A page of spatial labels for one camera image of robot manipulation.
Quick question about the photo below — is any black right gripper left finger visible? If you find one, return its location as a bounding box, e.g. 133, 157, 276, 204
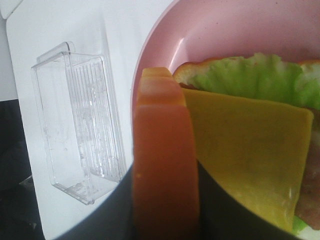
58, 167, 137, 240

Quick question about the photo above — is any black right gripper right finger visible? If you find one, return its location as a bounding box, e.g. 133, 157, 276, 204
197, 163, 297, 240

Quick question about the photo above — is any bread slice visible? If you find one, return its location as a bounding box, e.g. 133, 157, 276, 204
173, 53, 320, 91
132, 67, 200, 240

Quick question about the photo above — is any yellow cheese slice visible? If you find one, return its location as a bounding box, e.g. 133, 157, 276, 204
183, 88, 314, 232

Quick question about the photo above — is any green lettuce leaf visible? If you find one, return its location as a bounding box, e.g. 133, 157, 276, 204
184, 53, 320, 110

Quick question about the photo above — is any left clear plastic tray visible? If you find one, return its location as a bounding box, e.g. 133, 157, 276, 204
31, 41, 127, 205

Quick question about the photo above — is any pink round plate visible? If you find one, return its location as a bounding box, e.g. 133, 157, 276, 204
130, 0, 320, 240

